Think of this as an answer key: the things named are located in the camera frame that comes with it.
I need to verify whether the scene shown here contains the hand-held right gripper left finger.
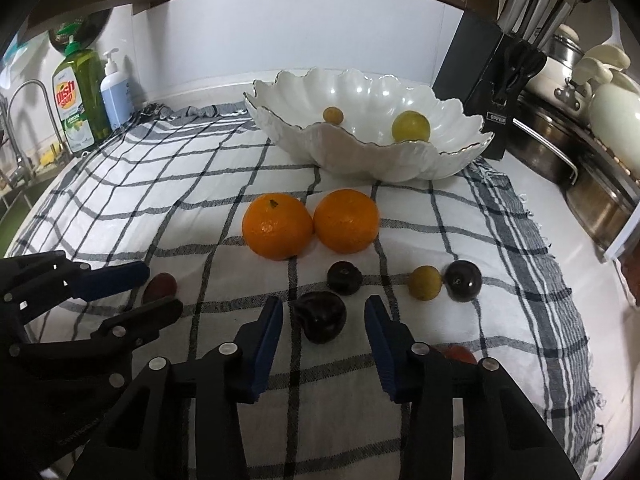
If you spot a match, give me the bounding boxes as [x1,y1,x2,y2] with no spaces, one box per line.
[67,296,285,480]

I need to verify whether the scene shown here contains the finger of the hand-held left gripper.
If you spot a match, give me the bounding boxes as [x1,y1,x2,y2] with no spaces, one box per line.
[10,298,184,392]
[0,251,151,322]

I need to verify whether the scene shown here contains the black knife block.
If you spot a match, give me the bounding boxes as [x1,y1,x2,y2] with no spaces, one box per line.
[432,12,526,161]

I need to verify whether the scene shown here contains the dark round pan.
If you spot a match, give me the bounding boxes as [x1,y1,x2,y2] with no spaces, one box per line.
[47,7,116,56]

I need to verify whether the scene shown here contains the white pitcher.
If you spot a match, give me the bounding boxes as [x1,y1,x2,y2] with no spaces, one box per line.
[570,57,640,148]

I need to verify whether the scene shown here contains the white enamel pot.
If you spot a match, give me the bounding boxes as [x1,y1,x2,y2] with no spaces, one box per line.
[522,55,593,111]

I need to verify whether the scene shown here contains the yellow-green plum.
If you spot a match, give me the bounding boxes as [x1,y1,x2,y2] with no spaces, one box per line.
[407,265,443,302]

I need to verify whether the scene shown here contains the white ladle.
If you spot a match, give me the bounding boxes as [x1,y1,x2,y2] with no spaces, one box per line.
[582,5,632,73]

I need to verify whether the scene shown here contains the green dish soap bottle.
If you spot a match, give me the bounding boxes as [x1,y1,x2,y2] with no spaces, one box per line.
[52,35,112,156]

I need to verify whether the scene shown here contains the steel pot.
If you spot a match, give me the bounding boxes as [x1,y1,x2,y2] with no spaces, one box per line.
[505,92,583,186]
[565,160,636,241]

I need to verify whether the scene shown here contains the checked white cloth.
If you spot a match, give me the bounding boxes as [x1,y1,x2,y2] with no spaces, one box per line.
[5,101,608,480]

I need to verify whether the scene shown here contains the white scalloped bowl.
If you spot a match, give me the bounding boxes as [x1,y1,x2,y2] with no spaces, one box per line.
[243,66,496,182]

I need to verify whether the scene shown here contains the white board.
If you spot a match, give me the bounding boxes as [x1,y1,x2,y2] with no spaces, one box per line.
[602,200,640,261]

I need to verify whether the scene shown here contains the brown jar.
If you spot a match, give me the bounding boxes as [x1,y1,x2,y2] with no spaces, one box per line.
[617,250,640,311]

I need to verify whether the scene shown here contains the black kitchen scissors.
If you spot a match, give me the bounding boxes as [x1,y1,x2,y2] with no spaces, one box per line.
[492,40,548,108]

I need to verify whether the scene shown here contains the large green plum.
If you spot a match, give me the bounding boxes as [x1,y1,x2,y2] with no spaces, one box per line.
[391,111,431,143]

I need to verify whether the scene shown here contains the round orange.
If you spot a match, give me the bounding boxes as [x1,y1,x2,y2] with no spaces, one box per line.
[313,188,380,254]
[242,194,315,261]

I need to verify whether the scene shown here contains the dark purple plum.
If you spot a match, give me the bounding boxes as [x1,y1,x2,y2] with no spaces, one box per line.
[444,260,483,303]
[327,261,363,296]
[292,290,348,345]

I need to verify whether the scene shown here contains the steel container with lid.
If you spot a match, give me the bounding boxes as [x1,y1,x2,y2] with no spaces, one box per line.
[542,24,586,68]

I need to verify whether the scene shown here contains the blue pump bottle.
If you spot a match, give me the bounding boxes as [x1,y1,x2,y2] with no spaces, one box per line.
[100,49,135,131]

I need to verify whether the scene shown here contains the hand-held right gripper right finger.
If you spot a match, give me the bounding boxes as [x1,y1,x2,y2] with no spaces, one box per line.
[363,295,583,480]

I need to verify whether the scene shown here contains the small red plum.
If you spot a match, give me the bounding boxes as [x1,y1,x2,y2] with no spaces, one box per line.
[144,273,178,306]
[440,345,478,366]

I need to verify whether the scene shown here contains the steel faucet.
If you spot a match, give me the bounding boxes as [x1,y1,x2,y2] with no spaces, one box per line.
[0,80,66,186]

